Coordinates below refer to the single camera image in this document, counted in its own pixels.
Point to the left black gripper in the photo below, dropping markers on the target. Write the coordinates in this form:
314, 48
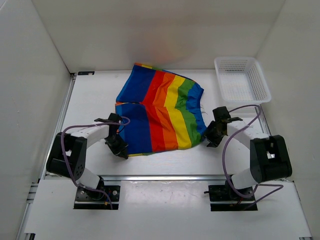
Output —
121, 148

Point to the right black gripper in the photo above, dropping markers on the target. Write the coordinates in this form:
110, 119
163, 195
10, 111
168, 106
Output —
214, 142

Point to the rainbow striped shorts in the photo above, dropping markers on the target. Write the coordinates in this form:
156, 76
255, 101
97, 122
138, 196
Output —
164, 110

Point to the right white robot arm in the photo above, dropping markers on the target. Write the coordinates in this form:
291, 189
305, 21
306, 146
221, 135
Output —
268, 154

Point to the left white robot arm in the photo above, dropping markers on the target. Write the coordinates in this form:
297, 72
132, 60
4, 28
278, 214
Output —
67, 157

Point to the white plastic basket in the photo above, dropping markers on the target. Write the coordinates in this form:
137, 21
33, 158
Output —
241, 80

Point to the black label sticker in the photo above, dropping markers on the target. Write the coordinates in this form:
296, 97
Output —
86, 73

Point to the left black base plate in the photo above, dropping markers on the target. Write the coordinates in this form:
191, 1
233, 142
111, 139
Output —
92, 200

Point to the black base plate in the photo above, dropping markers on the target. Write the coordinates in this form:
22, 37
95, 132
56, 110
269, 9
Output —
92, 200
223, 199

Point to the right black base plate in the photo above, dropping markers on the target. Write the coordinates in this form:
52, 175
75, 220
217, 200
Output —
223, 199

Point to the aluminium front rail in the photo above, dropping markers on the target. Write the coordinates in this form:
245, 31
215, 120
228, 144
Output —
163, 177

